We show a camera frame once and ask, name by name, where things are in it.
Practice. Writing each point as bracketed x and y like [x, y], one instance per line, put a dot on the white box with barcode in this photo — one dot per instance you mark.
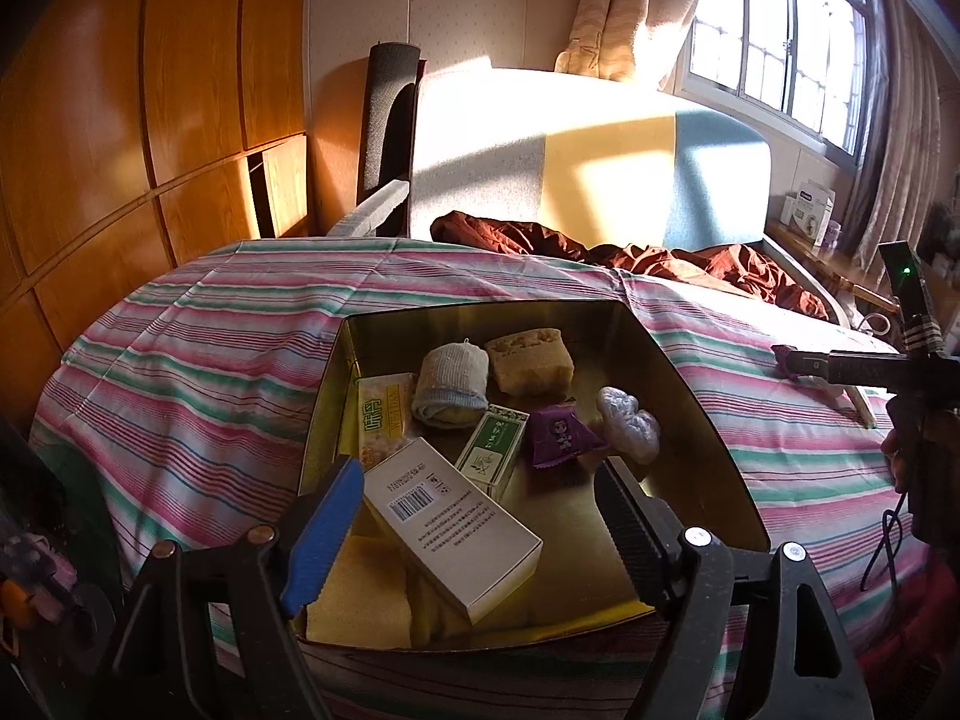
[450, 532]

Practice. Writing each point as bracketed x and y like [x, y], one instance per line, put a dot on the pink small container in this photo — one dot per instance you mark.
[831, 235]

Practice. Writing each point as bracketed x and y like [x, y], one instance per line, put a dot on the patterned grey curtain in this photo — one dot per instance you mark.
[907, 135]

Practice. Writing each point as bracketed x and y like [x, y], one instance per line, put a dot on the green and white small box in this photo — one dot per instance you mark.
[491, 450]

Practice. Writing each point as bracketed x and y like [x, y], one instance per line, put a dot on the black mesh chair back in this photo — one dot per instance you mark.
[382, 120]

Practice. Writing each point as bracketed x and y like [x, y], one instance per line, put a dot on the large white carton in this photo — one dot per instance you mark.
[816, 210]

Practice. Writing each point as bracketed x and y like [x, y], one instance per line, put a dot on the gold cardboard box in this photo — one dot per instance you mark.
[577, 510]

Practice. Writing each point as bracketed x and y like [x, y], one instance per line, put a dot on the purple snack packet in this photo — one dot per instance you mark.
[562, 435]

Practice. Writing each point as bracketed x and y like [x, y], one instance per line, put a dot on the striped bed sheet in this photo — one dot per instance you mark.
[225, 360]

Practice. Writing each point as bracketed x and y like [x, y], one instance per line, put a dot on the red-brown blanket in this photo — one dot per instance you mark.
[675, 262]

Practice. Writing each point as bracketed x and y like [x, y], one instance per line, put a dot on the wooden desk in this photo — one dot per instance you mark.
[840, 266]

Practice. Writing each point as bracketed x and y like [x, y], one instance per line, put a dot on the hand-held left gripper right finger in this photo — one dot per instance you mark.
[634, 536]

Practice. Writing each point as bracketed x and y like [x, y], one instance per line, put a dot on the yellow-brown cake block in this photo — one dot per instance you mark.
[529, 360]

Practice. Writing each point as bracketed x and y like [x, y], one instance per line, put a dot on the small white carton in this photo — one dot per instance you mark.
[789, 210]

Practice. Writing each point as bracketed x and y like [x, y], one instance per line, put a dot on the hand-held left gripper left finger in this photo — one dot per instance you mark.
[322, 532]

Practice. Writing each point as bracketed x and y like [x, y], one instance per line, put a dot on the yellow sponge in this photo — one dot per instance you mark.
[360, 592]

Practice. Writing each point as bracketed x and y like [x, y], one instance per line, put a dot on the person's right hand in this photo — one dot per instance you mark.
[894, 457]

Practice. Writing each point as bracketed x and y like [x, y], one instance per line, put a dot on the white sock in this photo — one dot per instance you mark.
[450, 382]

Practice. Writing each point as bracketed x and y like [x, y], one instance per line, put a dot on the grey bed rail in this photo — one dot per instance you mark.
[367, 210]
[810, 274]

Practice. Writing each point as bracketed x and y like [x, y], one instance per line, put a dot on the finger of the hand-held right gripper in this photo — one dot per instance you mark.
[840, 367]

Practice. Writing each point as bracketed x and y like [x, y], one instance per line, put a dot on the white plastic wrap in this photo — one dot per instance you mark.
[630, 424]

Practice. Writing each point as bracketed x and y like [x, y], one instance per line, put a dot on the beige flat stick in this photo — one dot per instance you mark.
[862, 406]

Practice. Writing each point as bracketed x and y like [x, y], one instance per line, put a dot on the beige curtain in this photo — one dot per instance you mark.
[622, 7]

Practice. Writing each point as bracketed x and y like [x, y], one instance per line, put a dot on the white snack packet yellow label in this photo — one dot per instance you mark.
[382, 420]

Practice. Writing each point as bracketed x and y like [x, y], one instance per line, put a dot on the small purple item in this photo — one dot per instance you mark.
[785, 361]

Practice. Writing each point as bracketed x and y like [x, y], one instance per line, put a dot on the window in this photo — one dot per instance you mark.
[780, 30]

